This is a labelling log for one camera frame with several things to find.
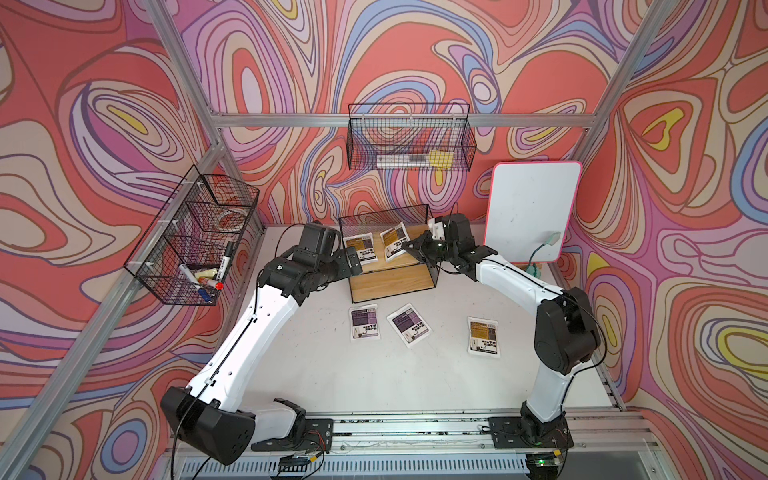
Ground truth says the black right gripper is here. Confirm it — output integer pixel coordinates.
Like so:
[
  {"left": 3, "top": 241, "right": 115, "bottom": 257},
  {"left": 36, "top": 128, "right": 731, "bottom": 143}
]
[{"left": 402, "top": 229, "right": 457, "bottom": 267}]

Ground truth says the yellow coffee bag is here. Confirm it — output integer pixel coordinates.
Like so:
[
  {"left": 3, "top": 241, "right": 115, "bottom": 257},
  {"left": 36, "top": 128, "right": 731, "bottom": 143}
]
[
  {"left": 467, "top": 317, "right": 501, "bottom": 358},
  {"left": 343, "top": 232, "right": 378, "bottom": 265},
  {"left": 380, "top": 222, "right": 410, "bottom": 262}
]

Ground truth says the purple coffee bag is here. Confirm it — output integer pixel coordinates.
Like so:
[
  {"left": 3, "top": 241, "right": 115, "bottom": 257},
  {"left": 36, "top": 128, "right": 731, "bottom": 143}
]
[
  {"left": 387, "top": 303, "right": 433, "bottom": 348},
  {"left": 349, "top": 304, "right": 380, "bottom": 341}
]

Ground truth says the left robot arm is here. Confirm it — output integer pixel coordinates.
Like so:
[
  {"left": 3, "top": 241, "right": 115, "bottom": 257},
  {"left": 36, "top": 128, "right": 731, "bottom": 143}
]
[{"left": 161, "top": 222, "right": 362, "bottom": 465}]

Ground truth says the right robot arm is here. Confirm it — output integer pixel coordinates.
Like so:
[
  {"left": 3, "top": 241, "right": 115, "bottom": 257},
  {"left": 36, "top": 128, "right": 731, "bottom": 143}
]
[{"left": 403, "top": 214, "right": 602, "bottom": 446}]

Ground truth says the pink framed whiteboard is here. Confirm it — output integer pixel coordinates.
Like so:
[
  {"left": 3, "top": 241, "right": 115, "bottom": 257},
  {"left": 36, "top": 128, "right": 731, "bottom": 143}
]
[{"left": 484, "top": 161, "right": 582, "bottom": 264}]

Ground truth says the yellow sponge in basket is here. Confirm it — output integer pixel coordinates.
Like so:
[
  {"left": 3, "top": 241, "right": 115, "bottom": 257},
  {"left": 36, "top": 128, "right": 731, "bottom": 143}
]
[{"left": 427, "top": 150, "right": 455, "bottom": 170}]

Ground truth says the black whiteboard marker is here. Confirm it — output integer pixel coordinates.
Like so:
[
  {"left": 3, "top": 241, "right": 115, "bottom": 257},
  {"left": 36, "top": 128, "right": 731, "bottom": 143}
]
[{"left": 215, "top": 241, "right": 236, "bottom": 290}]

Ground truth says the whiteboard eraser in basket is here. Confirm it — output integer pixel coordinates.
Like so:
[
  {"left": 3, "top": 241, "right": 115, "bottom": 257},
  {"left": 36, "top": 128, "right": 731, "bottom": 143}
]
[{"left": 178, "top": 263, "right": 219, "bottom": 288}]

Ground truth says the clear ruler box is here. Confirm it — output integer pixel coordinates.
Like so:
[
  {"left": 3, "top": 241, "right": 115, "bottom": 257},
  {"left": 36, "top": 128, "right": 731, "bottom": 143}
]
[{"left": 375, "top": 154, "right": 430, "bottom": 169}]

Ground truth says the blue capped marker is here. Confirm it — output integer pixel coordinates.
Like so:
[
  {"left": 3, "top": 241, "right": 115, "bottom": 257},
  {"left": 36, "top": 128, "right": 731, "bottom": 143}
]
[{"left": 196, "top": 288, "right": 213, "bottom": 304}]

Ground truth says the black wire wooden shelf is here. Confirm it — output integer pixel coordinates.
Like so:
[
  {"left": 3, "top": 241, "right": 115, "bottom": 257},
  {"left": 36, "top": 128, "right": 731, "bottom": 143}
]
[{"left": 339, "top": 204, "right": 439, "bottom": 304}]

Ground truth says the black wire wall basket rear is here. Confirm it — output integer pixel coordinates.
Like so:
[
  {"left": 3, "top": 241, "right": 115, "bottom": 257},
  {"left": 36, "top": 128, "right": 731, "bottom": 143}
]
[{"left": 346, "top": 100, "right": 477, "bottom": 171}]

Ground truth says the black wire wall basket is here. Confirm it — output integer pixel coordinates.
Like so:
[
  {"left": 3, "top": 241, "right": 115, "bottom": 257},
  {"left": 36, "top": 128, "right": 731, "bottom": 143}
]
[
  {"left": 124, "top": 166, "right": 260, "bottom": 307},
  {"left": 346, "top": 100, "right": 477, "bottom": 171}
]

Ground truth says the black wire wall basket left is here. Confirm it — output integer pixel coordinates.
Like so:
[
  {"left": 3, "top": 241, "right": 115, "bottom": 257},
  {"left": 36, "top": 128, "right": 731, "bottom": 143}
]
[{"left": 124, "top": 166, "right": 260, "bottom": 307}]

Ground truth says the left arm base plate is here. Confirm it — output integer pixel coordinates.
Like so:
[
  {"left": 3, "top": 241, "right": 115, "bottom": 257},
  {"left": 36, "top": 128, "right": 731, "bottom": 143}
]
[{"left": 251, "top": 418, "right": 334, "bottom": 453}]

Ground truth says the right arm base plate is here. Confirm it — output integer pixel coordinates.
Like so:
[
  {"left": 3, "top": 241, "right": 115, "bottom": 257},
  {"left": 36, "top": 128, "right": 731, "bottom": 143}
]
[{"left": 488, "top": 415, "right": 574, "bottom": 450}]

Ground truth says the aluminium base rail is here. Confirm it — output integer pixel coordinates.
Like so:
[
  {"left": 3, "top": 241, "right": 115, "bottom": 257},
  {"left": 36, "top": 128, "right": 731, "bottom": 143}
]
[{"left": 165, "top": 408, "right": 675, "bottom": 479}]

